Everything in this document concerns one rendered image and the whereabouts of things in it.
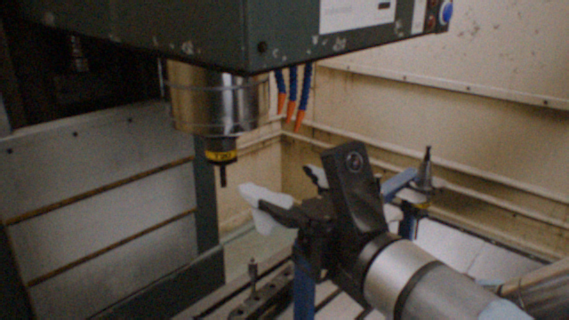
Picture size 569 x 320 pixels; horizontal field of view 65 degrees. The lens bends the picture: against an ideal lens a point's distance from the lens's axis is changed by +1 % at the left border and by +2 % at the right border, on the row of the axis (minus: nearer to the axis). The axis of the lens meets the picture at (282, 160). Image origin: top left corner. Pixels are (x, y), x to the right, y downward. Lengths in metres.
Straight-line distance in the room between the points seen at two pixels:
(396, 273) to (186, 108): 0.36
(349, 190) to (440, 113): 1.17
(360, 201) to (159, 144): 0.79
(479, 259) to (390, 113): 0.59
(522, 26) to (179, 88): 1.08
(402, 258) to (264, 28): 0.26
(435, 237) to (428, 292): 1.30
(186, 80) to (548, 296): 0.48
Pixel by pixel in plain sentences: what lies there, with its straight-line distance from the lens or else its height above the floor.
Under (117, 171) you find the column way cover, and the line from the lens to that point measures 1.13.
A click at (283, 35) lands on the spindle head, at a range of 0.47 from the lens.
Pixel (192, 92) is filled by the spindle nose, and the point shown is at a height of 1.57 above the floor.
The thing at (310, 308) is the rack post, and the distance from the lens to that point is 0.99.
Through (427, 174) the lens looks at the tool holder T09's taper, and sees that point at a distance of 1.13.
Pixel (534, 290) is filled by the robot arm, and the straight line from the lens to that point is 0.53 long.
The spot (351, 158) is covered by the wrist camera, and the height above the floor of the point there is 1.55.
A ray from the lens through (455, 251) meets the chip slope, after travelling 1.67.
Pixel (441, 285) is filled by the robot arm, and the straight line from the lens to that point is 0.42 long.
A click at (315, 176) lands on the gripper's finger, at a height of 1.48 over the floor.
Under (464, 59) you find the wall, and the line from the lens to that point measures 1.54.
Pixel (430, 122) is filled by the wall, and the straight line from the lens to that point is 1.63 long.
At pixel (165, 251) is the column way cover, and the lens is 1.33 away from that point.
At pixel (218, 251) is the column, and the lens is 1.49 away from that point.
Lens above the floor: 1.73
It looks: 24 degrees down
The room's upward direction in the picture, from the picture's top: straight up
